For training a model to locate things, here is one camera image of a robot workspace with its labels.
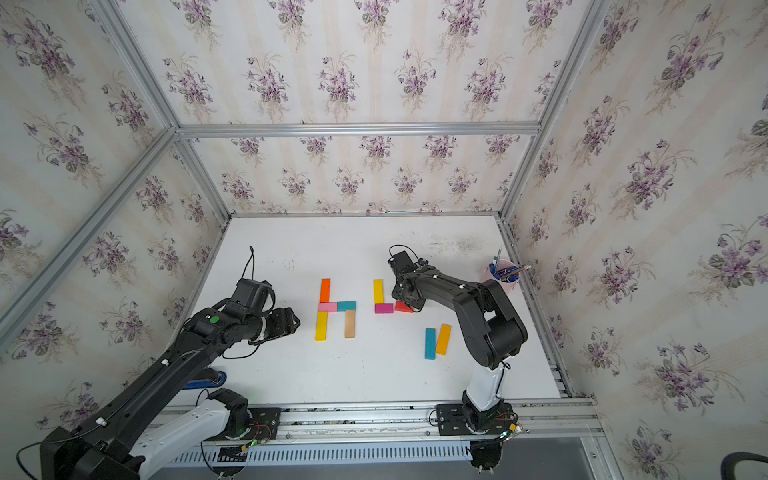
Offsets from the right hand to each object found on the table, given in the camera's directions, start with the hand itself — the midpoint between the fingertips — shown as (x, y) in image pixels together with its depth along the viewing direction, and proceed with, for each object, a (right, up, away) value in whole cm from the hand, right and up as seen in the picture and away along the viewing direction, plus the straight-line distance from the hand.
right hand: (408, 295), depth 96 cm
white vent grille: (-50, -33, -27) cm, 66 cm away
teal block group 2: (+6, -12, -10) cm, 17 cm away
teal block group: (-20, -3, -3) cm, 20 cm away
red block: (-3, -2, -10) cm, 10 cm away
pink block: (-26, -3, -3) cm, 26 cm away
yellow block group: (-27, -9, -5) cm, 29 cm away
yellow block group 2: (-10, +1, +2) cm, 10 cm away
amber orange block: (+10, -12, -8) cm, 17 cm away
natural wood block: (-18, -8, -5) cm, 21 cm away
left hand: (-32, -5, -18) cm, 37 cm away
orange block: (-28, +2, +2) cm, 28 cm away
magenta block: (-8, -4, -2) cm, 9 cm away
